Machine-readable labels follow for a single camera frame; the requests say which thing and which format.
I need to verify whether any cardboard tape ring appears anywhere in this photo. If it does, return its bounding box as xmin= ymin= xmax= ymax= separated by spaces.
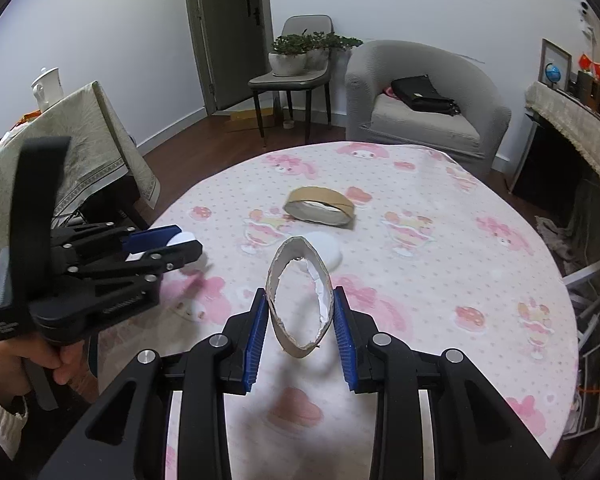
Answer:
xmin=282 ymin=186 xmax=357 ymax=228
xmin=265 ymin=236 xmax=335 ymax=359

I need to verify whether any cream knit sleeve forearm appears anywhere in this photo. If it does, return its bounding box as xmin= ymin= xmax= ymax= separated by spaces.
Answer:
xmin=0 ymin=396 xmax=29 ymax=460

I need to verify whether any left hand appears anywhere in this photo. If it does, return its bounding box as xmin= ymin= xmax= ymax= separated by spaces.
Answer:
xmin=0 ymin=333 xmax=84 ymax=408

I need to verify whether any white round lid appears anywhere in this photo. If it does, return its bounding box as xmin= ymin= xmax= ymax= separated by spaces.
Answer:
xmin=303 ymin=231 xmax=342 ymax=272

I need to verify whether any beige dining tablecloth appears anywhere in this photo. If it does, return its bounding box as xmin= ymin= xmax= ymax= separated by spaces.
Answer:
xmin=0 ymin=79 xmax=161 ymax=306

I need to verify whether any pink floral round tablecloth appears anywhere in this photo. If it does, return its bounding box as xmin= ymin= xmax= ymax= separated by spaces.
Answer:
xmin=99 ymin=142 xmax=578 ymax=452

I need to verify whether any white ceramic jar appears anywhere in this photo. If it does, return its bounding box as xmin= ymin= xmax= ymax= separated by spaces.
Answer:
xmin=31 ymin=67 xmax=65 ymax=113

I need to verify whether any grey dining chair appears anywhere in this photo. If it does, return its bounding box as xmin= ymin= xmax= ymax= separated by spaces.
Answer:
xmin=248 ymin=14 xmax=334 ymax=144

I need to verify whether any grey armchair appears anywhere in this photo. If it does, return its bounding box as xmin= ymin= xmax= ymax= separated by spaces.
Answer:
xmin=344 ymin=40 xmax=512 ymax=180

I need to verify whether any potted green plant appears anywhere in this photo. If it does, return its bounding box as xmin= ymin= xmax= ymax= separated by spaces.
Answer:
xmin=268 ymin=32 xmax=363 ymax=77

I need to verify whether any grey door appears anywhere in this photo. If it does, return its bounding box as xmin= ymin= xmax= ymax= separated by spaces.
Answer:
xmin=185 ymin=0 xmax=272 ymax=115

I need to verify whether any black bag on armchair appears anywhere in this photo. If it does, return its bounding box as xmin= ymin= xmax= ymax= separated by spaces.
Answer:
xmin=391 ymin=75 xmax=460 ymax=116

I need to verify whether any lace covered cabinet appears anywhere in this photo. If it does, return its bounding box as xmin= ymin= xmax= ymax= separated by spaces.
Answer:
xmin=509 ymin=81 xmax=600 ymax=283

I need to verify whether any framed globe picture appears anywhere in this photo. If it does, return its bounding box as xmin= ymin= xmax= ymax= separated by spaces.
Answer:
xmin=538 ymin=39 xmax=572 ymax=91

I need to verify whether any cardboard tape ring lying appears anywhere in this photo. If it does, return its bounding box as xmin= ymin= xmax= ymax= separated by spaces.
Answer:
xmin=282 ymin=186 xmax=357 ymax=228

